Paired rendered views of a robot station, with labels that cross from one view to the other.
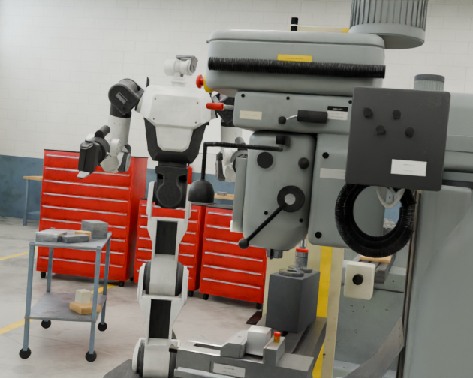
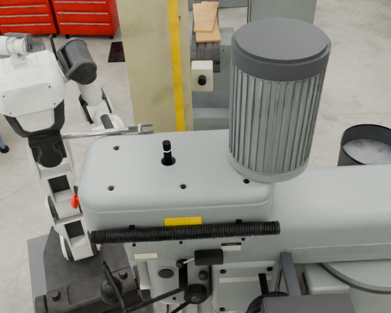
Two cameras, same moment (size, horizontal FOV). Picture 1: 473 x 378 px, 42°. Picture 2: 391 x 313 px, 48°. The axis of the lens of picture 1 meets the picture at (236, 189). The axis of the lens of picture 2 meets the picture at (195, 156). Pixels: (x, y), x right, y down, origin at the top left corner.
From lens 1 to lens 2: 1.42 m
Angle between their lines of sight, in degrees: 41
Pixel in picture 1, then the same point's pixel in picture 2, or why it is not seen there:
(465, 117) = (347, 234)
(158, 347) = (80, 246)
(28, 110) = not seen: outside the picture
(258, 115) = (154, 255)
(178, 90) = (23, 77)
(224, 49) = (102, 219)
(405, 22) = (295, 166)
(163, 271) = (66, 207)
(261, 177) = (165, 281)
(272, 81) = not seen: hidden behind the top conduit
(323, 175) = (222, 281)
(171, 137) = (35, 121)
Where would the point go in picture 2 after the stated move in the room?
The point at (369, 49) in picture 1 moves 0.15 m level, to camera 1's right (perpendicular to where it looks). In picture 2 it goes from (260, 205) to (318, 192)
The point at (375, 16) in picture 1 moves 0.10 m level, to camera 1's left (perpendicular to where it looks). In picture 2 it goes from (262, 167) to (221, 176)
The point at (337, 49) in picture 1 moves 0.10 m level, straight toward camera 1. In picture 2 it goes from (227, 208) to (236, 243)
